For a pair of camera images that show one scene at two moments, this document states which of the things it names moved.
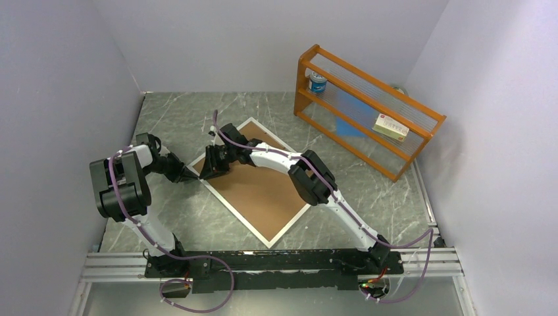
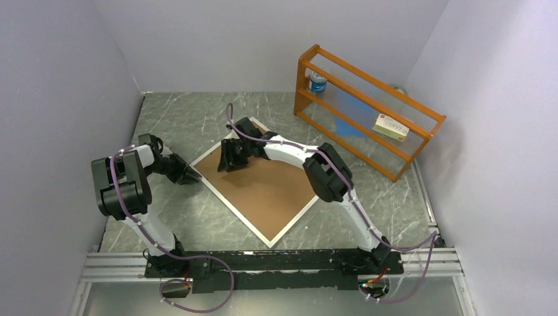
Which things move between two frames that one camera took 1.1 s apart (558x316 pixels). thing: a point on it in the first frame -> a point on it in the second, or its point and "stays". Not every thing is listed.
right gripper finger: (210, 164) -> (228, 161)
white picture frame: (266, 143) stays
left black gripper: (181, 172) stays
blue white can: (318, 81) stays
